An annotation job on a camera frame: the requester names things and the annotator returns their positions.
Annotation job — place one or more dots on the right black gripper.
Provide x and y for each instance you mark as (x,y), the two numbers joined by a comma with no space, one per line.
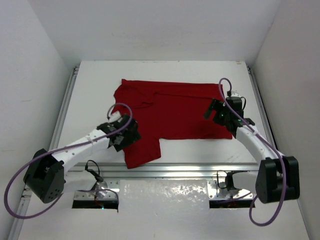
(218,106)

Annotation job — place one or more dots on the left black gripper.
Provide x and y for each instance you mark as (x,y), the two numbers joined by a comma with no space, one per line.
(132,133)

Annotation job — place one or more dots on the red t-shirt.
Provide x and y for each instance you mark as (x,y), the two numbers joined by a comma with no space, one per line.
(166,110)

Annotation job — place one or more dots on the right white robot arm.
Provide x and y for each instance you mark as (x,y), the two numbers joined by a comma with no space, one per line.
(277,173)

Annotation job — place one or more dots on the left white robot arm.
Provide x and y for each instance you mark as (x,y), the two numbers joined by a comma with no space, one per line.
(50,175)

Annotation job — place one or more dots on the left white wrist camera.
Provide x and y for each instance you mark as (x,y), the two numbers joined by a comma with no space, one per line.
(115,117)

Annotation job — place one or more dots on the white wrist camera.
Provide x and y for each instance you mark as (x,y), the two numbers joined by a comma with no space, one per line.
(115,117)
(235,94)

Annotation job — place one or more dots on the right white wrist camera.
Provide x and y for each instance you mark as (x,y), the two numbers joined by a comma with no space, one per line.
(235,94)

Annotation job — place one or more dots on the aluminium rail frame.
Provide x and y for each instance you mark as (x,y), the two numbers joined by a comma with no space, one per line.
(166,199)

